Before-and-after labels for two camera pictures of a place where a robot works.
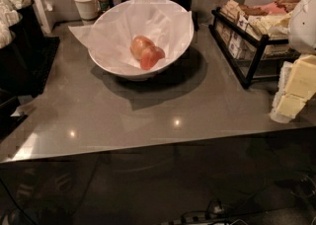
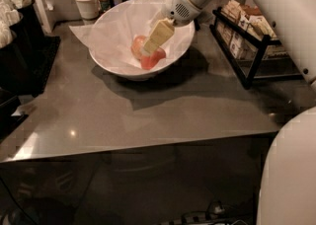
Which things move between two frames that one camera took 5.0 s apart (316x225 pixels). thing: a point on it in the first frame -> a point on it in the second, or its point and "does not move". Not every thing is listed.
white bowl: (138, 38) does not move
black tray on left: (43, 50) does not move
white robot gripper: (303, 22) -> (179, 4)
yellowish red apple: (138, 43) does not move
